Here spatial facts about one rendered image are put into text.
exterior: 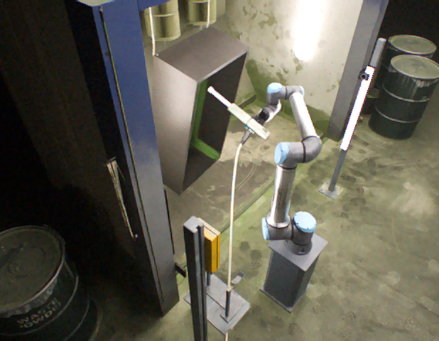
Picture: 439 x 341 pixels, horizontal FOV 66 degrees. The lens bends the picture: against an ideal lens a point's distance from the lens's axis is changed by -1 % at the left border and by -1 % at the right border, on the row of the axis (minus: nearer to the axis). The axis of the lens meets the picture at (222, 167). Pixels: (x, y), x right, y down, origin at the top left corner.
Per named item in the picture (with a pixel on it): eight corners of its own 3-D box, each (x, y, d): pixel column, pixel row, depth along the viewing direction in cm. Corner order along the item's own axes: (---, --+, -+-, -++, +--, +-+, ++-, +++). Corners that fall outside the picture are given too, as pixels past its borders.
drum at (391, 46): (417, 104, 492) (445, 45, 432) (396, 118, 465) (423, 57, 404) (381, 88, 524) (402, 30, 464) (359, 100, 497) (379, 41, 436)
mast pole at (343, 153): (327, 190, 365) (377, 39, 253) (329, 187, 368) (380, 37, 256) (331, 192, 363) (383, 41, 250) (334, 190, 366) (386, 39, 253)
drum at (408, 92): (371, 111, 477) (393, 50, 416) (414, 123, 459) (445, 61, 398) (364, 133, 439) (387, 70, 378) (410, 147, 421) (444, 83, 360)
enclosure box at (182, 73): (149, 173, 304) (153, 55, 213) (192, 138, 340) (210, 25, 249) (179, 195, 295) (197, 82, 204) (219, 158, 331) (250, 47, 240)
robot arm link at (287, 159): (289, 244, 225) (308, 151, 180) (263, 246, 225) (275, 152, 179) (285, 227, 238) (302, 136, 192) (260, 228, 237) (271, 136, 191)
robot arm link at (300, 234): (314, 244, 228) (320, 228, 216) (288, 245, 227) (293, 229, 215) (309, 225, 239) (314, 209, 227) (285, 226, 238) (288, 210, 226)
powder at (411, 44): (442, 47, 434) (442, 46, 433) (422, 59, 408) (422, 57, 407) (402, 33, 463) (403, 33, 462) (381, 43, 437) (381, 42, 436)
